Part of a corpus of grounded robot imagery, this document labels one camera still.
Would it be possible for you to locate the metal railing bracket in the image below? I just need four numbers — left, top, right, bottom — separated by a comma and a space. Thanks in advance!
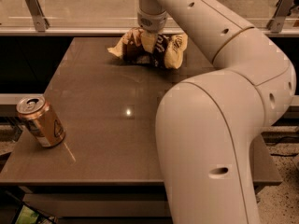
25, 0, 50, 32
266, 0, 297, 33

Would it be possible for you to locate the green object under table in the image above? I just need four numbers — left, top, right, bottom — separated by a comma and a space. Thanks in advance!
14, 205, 40, 224

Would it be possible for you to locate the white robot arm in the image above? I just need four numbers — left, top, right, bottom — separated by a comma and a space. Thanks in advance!
138, 0, 296, 224

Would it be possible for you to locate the black floor cable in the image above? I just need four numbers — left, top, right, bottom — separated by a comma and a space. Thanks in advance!
265, 135, 299, 158

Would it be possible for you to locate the right metal railing bracket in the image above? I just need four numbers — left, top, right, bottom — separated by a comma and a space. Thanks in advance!
266, 0, 297, 33

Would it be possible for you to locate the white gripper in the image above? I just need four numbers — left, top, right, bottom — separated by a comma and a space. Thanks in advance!
137, 9, 167, 53

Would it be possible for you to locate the orange soda can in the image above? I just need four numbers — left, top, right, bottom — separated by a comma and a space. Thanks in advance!
16, 95, 65, 147

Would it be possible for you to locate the left metal railing bracket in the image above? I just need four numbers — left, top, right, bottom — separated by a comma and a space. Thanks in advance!
25, 0, 50, 32

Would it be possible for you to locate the brown chip bag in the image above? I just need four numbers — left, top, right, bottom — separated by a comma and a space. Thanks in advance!
107, 27, 188, 69

